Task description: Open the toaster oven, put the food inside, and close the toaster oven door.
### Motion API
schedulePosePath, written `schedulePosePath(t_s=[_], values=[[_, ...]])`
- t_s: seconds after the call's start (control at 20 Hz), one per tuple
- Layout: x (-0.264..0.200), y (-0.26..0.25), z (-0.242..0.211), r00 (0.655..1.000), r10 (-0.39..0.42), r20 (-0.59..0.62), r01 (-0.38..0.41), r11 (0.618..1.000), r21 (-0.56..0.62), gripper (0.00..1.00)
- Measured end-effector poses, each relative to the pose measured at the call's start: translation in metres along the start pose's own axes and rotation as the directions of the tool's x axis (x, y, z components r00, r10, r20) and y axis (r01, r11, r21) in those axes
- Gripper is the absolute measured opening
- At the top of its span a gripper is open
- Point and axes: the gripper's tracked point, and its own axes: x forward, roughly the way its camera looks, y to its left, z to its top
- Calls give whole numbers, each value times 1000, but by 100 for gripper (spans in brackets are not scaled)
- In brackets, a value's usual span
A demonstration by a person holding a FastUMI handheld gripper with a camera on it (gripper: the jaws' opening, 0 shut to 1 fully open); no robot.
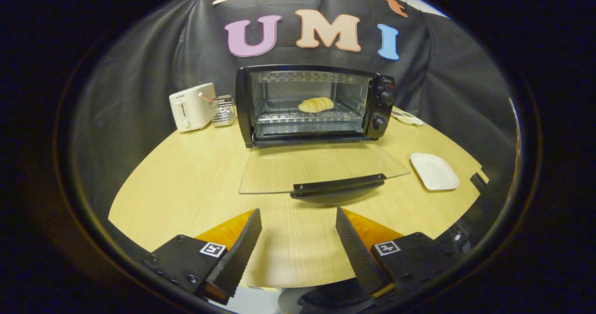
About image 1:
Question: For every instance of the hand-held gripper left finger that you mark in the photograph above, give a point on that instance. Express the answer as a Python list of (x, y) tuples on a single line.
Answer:
[(240, 253)]

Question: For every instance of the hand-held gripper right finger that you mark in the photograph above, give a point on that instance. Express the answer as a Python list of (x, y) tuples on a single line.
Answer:
[(356, 253)]

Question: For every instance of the black toaster oven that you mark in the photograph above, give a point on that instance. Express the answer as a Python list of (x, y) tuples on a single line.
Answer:
[(382, 104)]

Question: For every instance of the yellow bread roll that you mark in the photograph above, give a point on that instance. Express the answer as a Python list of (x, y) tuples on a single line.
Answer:
[(316, 105)]

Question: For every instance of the white pop-up toaster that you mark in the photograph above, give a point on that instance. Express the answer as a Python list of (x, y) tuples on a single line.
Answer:
[(191, 106)]

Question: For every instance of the white square plate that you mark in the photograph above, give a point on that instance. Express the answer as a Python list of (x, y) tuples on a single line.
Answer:
[(434, 171)]

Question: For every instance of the black table clamp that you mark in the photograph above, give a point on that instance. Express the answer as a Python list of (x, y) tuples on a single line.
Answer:
[(478, 182), (486, 170)]

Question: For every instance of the white divided snack tray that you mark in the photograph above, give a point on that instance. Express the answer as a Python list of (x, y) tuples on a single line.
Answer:
[(406, 117)]

